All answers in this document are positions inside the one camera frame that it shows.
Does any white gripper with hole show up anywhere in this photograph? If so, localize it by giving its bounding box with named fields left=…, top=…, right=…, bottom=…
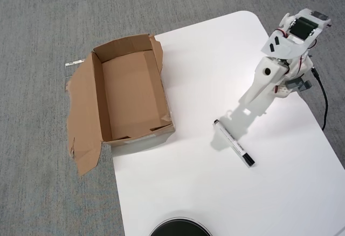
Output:
left=239, top=57, right=288, bottom=116

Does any white marker pen black cap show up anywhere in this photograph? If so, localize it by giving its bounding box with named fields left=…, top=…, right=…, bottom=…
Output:
left=213, top=119, right=256, bottom=168

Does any open brown cardboard box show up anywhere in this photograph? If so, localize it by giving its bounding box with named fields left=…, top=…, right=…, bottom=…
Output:
left=64, top=33, right=176, bottom=177

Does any black round disc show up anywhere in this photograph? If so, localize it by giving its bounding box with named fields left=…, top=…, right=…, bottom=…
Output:
left=149, top=210, right=212, bottom=236

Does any black power cable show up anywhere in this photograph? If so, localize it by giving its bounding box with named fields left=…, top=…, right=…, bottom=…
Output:
left=311, top=67, right=329, bottom=131

